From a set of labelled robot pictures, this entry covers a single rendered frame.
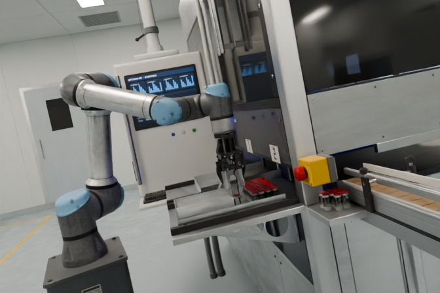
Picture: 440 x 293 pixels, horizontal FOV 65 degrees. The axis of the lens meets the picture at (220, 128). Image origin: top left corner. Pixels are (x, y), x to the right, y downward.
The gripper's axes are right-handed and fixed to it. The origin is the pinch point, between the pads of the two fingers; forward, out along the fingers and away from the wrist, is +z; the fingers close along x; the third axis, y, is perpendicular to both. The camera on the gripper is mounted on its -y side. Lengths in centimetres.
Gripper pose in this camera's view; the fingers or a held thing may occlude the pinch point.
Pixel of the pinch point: (235, 191)
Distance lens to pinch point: 114.6
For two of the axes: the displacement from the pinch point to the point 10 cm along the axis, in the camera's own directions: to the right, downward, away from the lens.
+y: 1.8, 0.3, -9.8
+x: 9.7, -2.0, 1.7
